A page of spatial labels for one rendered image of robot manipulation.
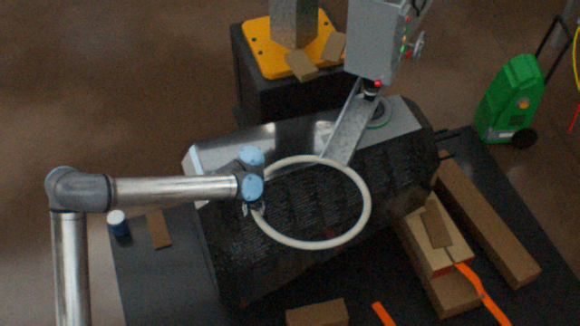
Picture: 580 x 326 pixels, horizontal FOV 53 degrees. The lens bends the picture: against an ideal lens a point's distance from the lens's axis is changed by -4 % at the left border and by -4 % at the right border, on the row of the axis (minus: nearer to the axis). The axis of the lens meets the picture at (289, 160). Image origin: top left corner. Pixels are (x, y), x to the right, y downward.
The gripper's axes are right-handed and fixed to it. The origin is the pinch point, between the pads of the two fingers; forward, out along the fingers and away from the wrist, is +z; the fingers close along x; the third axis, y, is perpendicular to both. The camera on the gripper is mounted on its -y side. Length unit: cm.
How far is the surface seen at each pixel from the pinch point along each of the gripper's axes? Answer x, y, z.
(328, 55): 42, -105, 2
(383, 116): 62, -51, -3
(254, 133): 1.4, -46.9, 2.0
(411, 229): 83, -31, 61
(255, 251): 0.0, 2.9, 24.8
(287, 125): 17, -51, 1
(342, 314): 42, 9, 75
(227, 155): -10.8, -34.7, 3.1
